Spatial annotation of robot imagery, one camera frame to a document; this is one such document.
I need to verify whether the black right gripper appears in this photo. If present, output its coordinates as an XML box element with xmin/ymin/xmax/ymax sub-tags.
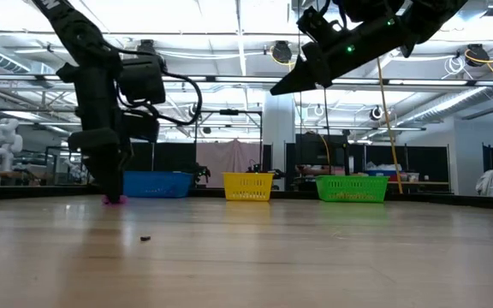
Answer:
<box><xmin>270</xmin><ymin>16</ymin><xmax>406</xmax><ymax>96</ymax></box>

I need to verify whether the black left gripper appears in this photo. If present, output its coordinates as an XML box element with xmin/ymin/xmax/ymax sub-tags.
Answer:
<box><xmin>56</xmin><ymin>62</ymin><xmax>135</xmax><ymax>204</ymax></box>

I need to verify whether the purple skeleton toy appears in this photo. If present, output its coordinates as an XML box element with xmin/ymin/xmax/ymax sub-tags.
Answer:
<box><xmin>101</xmin><ymin>194</ymin><xmax>129</xmax><ymax>205</ymax></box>

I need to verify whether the blue plastic basket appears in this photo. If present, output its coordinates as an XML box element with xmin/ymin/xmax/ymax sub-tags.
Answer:
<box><xmin>122</xmin><ymin>171</ymin><xmax>194</xmax><ymax>199</ymax></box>

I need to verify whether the green plastic basket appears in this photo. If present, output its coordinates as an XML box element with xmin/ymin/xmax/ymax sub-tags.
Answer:
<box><xmin>314</xmin><ymin>175</ymin><xmax>390</xmax><ymax>204</ymax></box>

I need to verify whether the yellow plastic basket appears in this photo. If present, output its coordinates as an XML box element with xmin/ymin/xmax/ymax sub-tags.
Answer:
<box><xmin>222</xmin><ymin>171</ymin><xmax>275</xmax><ymax>202</ymax></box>

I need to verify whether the long ceiling light bar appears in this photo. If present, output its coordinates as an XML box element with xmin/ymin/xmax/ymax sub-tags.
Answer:
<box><xmin>0</xmin><ymin>73</ymin><xmax>493</xmax><ymax>89</ymax></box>

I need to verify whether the black desk device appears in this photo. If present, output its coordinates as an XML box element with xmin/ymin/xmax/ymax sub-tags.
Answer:
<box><xmin>191</xmin><ymin>164</ymin><xmax>212</xmax><ymax>186</ymax></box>

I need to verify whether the pink hanging curtain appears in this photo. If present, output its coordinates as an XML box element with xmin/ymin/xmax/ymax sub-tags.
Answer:
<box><xmin>195</xmin><ymin>139</ymin><xmax>264</xmax><ymax>188</ymax></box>

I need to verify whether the white jacket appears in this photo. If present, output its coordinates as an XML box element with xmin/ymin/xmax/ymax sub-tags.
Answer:
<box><xmin>475</xmin><ymin>169</ymin><xmax>493</xmax><ymax>197</ymax></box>

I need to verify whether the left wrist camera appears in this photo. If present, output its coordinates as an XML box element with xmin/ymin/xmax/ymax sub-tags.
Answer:
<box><xmin>121</xmin><ymin>109</ymin><xmax>161</xmax><ymax>144</ymax></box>

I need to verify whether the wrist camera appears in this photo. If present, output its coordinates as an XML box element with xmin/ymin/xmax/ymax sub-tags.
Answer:
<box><xmin>296</xmin><ymin>6</ymin><xmax>342</xmax><ymax>44</ymax></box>
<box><xmin>121</xmin><ymin>109</ymin><xmax>161</xmax><ymax>144</ymax></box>

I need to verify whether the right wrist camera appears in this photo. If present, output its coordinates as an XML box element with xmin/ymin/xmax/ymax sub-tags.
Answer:
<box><xmin>296</xmin><ymin>6</ymin><xmax>342</xmax><ymax>44</ymax></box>

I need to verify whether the black workcell frame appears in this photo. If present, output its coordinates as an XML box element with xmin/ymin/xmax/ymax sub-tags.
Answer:
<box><xmin>44</xmin><ymin>145</ymin><xmax>92</xmax><ymax>186</ymax></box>

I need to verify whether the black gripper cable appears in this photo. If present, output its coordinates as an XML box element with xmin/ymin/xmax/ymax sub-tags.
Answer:
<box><xmin>318</xmin><ymin>0</ymin><xmax>348</xmax><ymax>29</ymax></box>
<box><xmin>156</xmin><ymin>70</ymin><xmax>204</xmax><ymax>127</ymax></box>

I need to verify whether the black gantry frame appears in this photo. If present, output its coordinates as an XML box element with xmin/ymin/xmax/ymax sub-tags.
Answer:
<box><xmin>193</xmin><ymin>109</ymin><xmax>264</xmax><ymax>146</ymax></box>

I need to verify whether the yellow extension cable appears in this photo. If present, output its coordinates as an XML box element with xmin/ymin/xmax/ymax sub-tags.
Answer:
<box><xmin>376</xmin><ymin>57</ymin><xmax>403</xmax><ymax>194</ymax></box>

